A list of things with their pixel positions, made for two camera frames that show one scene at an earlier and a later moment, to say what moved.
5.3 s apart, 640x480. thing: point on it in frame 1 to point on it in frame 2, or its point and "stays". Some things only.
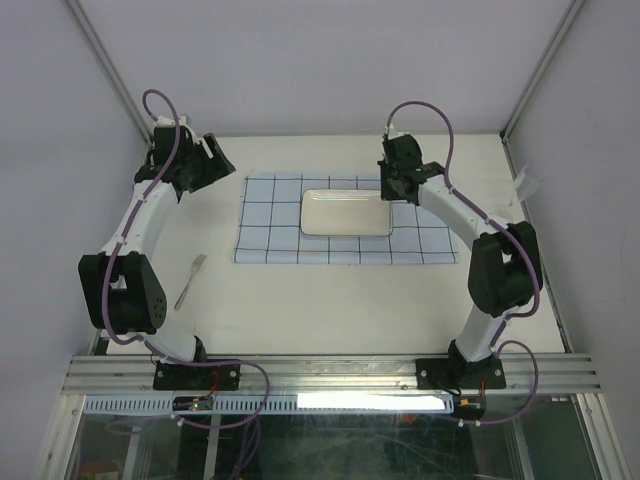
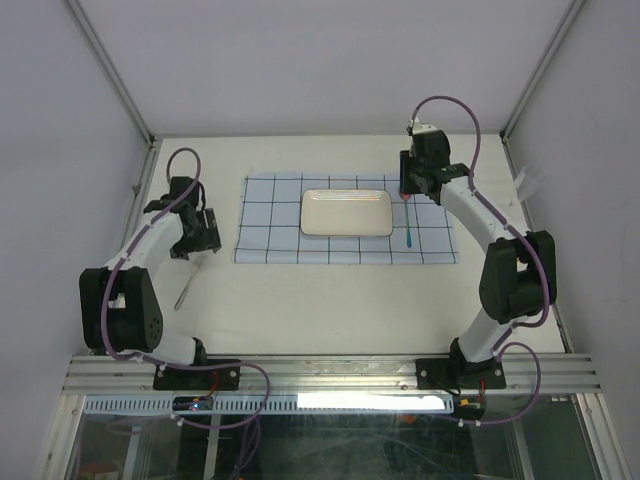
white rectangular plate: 346,212 stays
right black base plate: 455,373 stays
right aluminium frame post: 540,68 stays
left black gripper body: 205,169 to 200,238
